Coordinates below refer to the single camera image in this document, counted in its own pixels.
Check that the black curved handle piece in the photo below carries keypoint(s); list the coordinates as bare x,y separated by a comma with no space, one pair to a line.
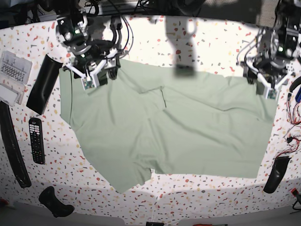
50,201

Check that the black curved shell right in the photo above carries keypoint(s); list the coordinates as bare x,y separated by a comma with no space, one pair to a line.
278,171

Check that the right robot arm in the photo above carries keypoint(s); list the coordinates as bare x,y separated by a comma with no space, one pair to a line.
92,55

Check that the red clamp tool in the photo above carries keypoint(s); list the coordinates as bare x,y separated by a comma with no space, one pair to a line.
296,194

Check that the clear plastic screw box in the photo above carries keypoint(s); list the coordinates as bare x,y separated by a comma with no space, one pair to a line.
14,75

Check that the blue tool right edge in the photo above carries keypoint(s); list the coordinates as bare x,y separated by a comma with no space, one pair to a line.
298,96

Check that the long black curved strip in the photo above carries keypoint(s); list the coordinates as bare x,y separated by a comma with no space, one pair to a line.
12,148

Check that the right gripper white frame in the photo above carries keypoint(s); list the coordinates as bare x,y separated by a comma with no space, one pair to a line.
96,72

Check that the light green T-shirt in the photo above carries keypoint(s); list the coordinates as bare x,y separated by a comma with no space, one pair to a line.
150,118

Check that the black TV remote control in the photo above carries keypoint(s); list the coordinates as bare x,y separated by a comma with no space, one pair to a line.
36,139

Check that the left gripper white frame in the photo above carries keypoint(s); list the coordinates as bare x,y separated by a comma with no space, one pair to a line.
268,75

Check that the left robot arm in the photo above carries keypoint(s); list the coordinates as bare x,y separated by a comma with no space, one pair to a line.
269,54

